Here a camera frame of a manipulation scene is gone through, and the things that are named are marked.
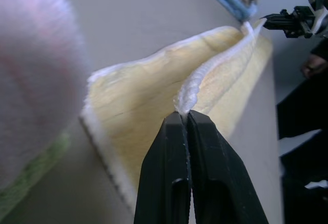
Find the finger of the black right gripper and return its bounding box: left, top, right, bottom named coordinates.
left=259, top=13, right=285, bottom=24
left=263, top=22, right=286, bottom=32

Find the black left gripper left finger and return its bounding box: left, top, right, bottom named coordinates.
left=133, top=111, right=192, bottom=224

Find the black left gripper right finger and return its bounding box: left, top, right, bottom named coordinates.
left=186, top=109, right=270, bottom=224

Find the yellow towel with white edge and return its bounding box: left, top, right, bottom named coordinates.
left=78, top=18, right=273, bottom=213

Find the person in dark clothing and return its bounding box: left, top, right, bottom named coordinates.
left=300, top=37, right=328, bottom=79

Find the black object with white stripes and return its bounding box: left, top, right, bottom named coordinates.
left=275, top=75, right=328, bottom=224

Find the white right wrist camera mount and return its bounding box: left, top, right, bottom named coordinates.
left=307, top=0, right=328, bottom=35

